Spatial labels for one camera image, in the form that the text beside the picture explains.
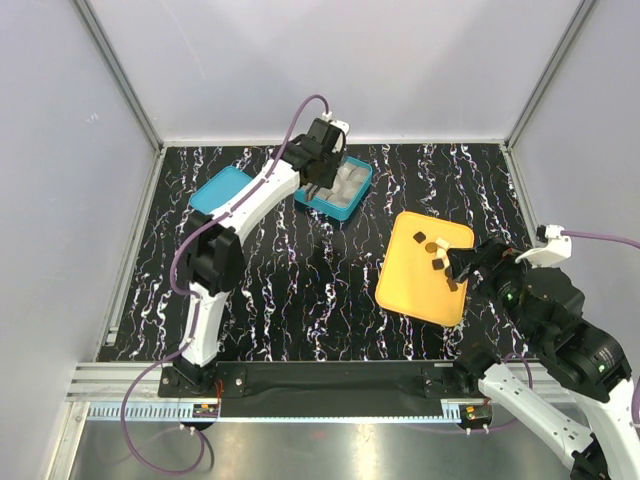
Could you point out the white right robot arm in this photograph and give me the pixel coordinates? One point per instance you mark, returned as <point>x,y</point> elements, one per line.
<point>587,362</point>

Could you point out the aluminium slotted rail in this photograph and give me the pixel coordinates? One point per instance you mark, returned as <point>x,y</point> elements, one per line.
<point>129,390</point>

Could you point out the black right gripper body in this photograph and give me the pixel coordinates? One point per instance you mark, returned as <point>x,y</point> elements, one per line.
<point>504,277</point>

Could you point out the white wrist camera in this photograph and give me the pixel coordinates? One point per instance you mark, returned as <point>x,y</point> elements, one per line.
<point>554,247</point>
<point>344,128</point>

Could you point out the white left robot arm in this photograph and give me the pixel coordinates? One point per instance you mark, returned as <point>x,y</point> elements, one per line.
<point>210,262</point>

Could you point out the brown ridged round chocolate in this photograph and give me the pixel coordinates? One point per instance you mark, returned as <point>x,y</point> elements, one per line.
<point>430,247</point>

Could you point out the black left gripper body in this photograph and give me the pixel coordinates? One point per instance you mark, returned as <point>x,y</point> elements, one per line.
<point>330,163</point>

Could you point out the metal tongs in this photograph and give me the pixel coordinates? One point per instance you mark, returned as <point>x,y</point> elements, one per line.
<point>311,194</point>

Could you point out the teal box lid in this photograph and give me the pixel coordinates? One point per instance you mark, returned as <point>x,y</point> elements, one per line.
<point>219,190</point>

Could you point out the white rectangular chocolate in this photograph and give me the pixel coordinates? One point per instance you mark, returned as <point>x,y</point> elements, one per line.
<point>441,243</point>

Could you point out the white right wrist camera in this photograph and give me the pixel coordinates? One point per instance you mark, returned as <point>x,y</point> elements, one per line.
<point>554,247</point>

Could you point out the teal chocolate box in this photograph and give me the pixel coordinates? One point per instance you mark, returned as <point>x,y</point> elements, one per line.
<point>350,186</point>

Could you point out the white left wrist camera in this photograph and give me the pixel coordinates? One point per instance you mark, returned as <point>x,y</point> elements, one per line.
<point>344,128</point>

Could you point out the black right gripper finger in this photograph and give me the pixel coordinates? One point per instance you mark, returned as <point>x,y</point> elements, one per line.
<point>461,273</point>
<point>470,257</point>

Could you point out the yellow plastic tray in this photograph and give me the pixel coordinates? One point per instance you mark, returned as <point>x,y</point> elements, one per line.
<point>408,284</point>

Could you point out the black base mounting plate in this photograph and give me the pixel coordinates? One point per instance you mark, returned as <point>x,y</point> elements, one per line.
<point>336,390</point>

